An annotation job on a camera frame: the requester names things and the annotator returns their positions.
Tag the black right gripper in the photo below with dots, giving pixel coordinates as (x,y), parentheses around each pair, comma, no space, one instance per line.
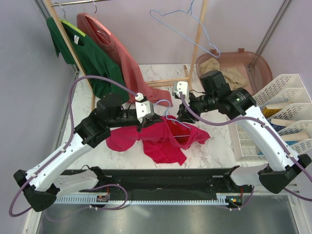
(186,114)

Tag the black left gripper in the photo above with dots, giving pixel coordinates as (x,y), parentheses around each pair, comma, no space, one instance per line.
(148,121)

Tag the light blue wire hanger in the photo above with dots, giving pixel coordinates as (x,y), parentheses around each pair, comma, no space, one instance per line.
(175,121)
(181,21)

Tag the magenta t shirt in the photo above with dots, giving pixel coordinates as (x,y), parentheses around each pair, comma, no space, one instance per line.
(162,142)

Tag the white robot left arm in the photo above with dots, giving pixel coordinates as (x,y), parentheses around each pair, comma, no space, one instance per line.
(44,183)

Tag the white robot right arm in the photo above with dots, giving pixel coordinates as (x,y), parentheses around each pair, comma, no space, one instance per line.
(219,106)

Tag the green t shirt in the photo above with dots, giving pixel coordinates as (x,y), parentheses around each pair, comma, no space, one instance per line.
(92,58)

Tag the salmon pink t shirt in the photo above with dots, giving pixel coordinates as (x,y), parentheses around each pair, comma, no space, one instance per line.
(131,72)

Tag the beige crumpled garment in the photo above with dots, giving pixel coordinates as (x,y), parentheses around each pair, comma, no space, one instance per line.
(231,75)

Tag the pink translucent laundry basket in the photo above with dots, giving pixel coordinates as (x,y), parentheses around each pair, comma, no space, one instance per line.
(251,65)

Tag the yellow blue book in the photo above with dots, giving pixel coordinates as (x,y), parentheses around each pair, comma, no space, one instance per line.
(272,109)

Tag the blue cover book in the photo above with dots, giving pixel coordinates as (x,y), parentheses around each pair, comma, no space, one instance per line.
(280,124)

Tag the white plastic file organizer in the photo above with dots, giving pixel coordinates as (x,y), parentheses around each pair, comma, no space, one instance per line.
(286,88)

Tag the light blue book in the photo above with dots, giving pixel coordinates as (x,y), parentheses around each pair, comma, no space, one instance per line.
(294,138)

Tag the wooden clothes rack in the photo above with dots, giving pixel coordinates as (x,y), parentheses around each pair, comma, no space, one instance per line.
(156,84)

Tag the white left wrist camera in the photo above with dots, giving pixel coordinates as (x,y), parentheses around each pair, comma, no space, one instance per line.
(144,108)

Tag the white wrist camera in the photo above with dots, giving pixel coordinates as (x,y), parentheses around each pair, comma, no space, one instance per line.
(180,88)
(144,108)

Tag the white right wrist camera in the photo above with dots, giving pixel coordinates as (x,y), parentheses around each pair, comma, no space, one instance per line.
(180,88)

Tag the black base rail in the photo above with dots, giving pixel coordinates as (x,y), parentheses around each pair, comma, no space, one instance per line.
(206,180)

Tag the white slotted cable duct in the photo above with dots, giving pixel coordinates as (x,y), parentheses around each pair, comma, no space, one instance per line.
(153,198)

